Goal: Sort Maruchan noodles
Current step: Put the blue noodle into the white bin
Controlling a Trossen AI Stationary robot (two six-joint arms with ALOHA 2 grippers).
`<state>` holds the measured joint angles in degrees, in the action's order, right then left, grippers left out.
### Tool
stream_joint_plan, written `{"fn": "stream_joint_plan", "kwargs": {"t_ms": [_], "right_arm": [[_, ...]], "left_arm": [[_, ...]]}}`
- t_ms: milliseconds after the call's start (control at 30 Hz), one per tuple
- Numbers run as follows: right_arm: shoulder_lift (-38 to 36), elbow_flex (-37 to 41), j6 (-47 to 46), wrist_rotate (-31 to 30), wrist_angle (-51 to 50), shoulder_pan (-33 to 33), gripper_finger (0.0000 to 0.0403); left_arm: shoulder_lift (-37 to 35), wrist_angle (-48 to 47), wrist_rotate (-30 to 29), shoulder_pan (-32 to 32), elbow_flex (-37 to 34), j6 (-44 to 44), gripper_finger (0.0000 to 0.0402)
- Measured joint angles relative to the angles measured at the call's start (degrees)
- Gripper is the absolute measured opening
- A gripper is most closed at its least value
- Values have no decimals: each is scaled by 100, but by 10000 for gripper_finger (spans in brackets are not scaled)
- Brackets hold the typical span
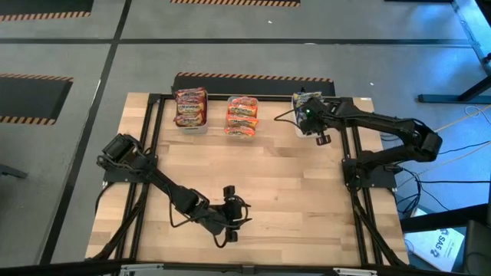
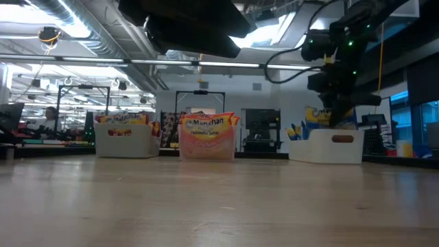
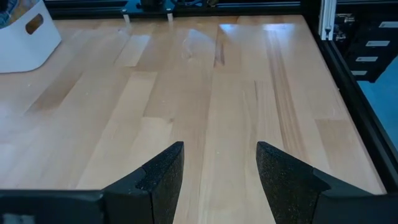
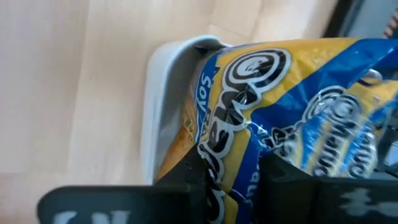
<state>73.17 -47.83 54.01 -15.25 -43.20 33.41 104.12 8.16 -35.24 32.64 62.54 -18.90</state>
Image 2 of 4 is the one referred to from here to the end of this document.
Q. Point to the orange Maruchan ramen packet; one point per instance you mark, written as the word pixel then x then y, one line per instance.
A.
pixel 207 128

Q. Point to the black metal frame stand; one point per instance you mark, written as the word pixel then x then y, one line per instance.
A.
pixel 200 92
pixel 82 87

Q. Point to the blue box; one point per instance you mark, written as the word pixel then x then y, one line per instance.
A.
pixel 422 151

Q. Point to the black equipment cart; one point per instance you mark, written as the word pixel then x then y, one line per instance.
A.
pixel 375 135

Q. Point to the black cone device green light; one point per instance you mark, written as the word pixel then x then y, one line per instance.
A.
pixel 89 125

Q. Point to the ceiling light fixture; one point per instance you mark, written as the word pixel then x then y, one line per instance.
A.
pixel 288 67

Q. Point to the white plastic bin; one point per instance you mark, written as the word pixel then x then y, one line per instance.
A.
pixel 326 151

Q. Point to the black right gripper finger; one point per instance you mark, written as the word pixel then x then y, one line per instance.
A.
pixel 337 115

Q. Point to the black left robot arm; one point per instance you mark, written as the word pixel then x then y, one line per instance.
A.
pixel 192 24

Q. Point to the black equipment rack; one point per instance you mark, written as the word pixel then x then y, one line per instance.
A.
pixel 262 130

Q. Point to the whiteboard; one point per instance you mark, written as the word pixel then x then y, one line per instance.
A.
pixel 385 108

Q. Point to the grey translucent plastic bin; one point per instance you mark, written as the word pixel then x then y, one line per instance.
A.
pixel 127 145

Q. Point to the yellow box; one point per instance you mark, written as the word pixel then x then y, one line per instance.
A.
pixel 405 148

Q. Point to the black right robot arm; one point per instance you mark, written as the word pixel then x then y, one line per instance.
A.
pixel 363 20

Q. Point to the person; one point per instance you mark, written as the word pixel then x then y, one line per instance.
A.
pixel 49 120

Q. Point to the red Maruchan ramen packet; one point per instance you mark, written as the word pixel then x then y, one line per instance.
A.
pixel 123 119
pixel 156 128

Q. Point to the black ceiling camera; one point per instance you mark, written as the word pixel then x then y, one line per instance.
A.
pixel 49 35

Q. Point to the black monitor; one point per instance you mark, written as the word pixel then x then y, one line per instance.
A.
pixel 10 116

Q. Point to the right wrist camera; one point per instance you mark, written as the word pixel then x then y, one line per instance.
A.
pixel 317 44

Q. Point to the black patterned panel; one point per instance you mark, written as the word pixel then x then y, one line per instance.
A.
pixel 168 128

